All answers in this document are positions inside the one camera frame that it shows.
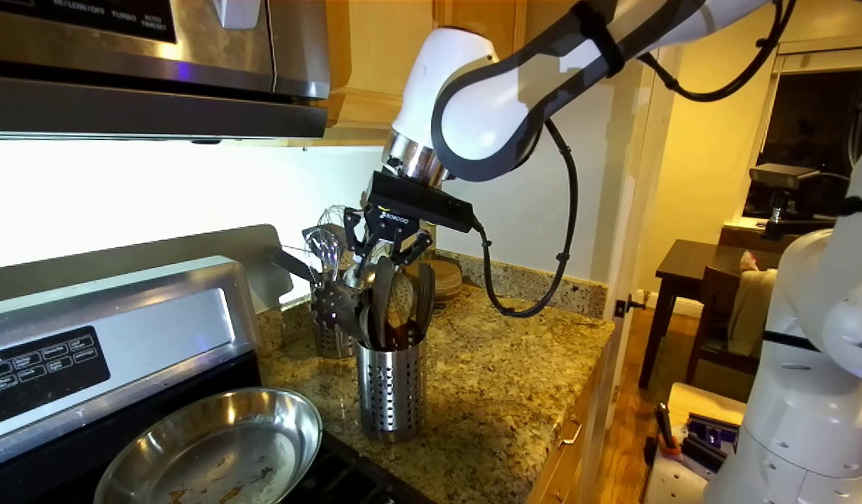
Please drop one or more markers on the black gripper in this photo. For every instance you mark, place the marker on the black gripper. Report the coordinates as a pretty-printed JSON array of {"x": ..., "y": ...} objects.
[{"x": 390, "y": 234}]

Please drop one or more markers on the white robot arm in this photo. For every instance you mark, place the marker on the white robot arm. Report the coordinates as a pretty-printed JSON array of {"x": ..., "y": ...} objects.
[{"x": 473, "y": 115}]

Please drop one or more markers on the rear steel utensil holder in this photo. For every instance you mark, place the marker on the rear steel utensil holder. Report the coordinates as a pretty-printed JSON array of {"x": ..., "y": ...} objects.
[{"x": 334, "y": 311}]

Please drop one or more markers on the perforated steel utensil holder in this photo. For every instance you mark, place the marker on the perforated steel utensil holder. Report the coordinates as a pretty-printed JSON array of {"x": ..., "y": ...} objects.
[{"x": 390, "y": 393}]

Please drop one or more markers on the steel ladle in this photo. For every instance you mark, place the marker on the steel ladle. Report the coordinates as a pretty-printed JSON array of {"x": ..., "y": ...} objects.
[{"x": 365, "y": 287}]

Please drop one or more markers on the metal whisk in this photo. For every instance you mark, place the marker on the metal whisk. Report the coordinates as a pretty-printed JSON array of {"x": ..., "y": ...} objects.
[{"x": 327, "y": 245}]

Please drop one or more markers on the steel frying pan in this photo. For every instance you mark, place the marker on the steel frying pan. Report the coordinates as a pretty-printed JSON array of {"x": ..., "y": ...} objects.
[{"x": 246, "y": 446}]

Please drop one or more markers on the stainless steel microwave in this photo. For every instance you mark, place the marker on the stainless steel microwave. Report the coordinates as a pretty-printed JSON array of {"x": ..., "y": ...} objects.
[{"x": 163, "y": 67}]

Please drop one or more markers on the wooden base cabinet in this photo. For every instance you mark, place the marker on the wooden base cabinet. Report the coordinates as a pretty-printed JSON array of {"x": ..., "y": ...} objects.
[{"x": 571, "y": 462}]

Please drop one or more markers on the dark wooden side table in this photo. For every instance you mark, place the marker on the dark wooden side table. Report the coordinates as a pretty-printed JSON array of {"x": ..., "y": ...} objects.
[{"x": 709, "y": 274}]

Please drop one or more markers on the stainless steel stove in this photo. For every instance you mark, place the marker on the stainless steel stove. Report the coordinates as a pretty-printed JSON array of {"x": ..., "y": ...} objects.
[{"x": 102, "y": 346}]

